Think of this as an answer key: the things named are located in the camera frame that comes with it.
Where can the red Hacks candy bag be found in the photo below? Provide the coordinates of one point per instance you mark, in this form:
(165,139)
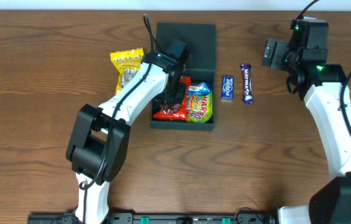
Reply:
(177,112)

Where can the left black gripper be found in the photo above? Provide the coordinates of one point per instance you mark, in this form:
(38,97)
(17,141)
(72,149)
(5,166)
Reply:
(175,91)

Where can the purple Dairy Milk bar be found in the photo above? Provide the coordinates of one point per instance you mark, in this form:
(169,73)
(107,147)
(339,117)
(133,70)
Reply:
(247,92)

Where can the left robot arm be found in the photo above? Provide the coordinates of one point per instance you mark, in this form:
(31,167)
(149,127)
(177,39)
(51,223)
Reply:
(99,141)

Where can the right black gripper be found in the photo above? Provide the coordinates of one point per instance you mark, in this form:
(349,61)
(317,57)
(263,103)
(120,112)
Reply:
(275,54)

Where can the blue Oreo cookie pack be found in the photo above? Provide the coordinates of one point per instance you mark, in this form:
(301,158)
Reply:
(199,88)

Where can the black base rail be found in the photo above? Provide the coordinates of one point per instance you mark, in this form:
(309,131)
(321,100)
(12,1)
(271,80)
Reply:
(129,218)

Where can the green Haribo gummy bag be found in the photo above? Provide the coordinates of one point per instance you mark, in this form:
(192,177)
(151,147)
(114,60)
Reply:
(199,108)

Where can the yellow Hacks candy bag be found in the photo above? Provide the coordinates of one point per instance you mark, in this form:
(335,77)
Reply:
(127,62)

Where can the blue Eclipse mints pack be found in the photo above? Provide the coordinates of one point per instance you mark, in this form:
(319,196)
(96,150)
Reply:
(227,88)

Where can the dark green open box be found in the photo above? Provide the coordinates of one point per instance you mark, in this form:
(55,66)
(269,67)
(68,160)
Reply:
(200,66)

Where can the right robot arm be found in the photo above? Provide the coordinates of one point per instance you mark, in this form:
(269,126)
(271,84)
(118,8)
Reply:
(320,86)

